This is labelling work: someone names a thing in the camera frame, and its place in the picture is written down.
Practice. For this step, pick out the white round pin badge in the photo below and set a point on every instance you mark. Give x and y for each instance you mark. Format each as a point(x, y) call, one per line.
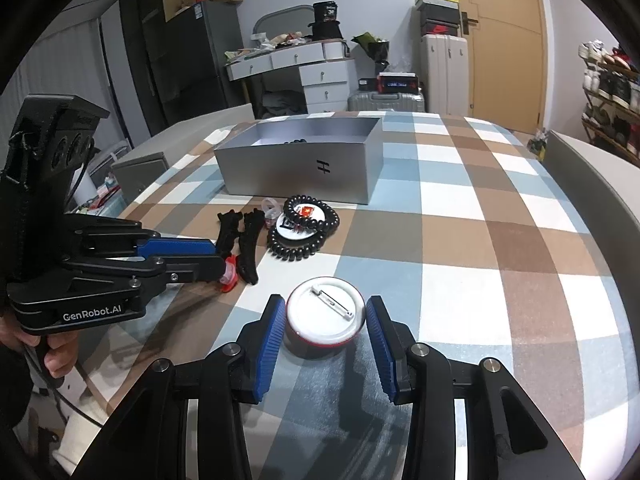
point(325, 310)

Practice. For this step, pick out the black and red shoe box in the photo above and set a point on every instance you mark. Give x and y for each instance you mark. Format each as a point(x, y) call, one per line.
point(439, 28)

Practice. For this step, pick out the yellow green sneakers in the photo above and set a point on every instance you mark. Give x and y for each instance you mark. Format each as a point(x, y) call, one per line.
point(538, 145)

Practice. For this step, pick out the person's left forearm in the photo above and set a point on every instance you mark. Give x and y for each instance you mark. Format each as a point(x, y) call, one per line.
point(10, 385)

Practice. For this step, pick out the clear plastic hair clip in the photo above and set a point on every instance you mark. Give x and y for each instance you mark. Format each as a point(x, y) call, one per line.
point(270, 212)

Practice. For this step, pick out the small black box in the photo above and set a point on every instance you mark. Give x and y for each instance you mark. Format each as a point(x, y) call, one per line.
point(366, 84)

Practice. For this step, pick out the wooden shoe rack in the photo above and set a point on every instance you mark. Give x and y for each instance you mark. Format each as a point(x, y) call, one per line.
point(607, 125)

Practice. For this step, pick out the black cylinder box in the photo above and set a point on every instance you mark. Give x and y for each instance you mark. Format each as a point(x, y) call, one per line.
point(326, 12)

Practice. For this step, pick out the silver cardboard box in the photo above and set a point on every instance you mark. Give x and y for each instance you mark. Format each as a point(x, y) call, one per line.
point(300, 170)

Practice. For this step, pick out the grey framed mirror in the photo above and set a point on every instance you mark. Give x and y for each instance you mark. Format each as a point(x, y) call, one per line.
point(282, 22)

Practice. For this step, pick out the person's left hand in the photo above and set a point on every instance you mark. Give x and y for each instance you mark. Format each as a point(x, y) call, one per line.
point(60, 355)

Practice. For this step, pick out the dark wrapped flower bouquet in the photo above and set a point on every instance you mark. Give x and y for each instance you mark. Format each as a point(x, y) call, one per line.
point(372, 47)

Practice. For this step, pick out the clutter pile on desk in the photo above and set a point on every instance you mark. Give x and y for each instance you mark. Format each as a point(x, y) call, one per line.
point(260, 45)

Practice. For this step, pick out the grey cloth pile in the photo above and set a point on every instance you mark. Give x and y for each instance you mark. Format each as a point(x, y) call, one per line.
point(282, 105)

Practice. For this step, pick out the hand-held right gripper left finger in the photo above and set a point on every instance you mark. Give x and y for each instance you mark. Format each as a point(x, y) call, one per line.
point(262, 355)

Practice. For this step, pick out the shoe rack with shoes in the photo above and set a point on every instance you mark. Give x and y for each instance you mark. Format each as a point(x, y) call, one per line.
point(612, 80)

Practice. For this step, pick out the black hat box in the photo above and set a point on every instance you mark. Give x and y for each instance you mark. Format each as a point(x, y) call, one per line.
point(325, 30)

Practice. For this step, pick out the white dressing desk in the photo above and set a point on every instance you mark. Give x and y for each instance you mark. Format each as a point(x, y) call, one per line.
point(325, 80)

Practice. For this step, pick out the black box with red trim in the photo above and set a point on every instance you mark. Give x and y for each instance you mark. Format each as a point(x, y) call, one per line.
point(398, 83)

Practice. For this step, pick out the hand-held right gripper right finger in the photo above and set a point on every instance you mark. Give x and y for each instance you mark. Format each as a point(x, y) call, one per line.
point(382, 355)

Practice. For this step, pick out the printed round pin badge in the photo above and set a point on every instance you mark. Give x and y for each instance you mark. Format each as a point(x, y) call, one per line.
point(290, 227)

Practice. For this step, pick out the dark grey fridge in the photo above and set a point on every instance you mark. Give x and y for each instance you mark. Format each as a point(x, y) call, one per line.
point(205, 60)

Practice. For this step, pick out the wooden door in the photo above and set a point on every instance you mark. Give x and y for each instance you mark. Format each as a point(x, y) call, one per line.
point(500, 35)

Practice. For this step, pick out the white suitcase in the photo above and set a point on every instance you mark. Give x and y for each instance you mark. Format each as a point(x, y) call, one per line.
point(445, 75)

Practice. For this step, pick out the silver suitcase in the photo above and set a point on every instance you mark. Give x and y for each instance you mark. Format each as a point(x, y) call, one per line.
point(387, 102)

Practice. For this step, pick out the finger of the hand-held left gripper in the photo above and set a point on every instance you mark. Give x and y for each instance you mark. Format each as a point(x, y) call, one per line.
point(175, 248)
point(195, 267)

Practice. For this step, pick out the grey curtain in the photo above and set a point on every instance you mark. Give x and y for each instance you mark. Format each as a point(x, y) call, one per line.
point(60, 75)

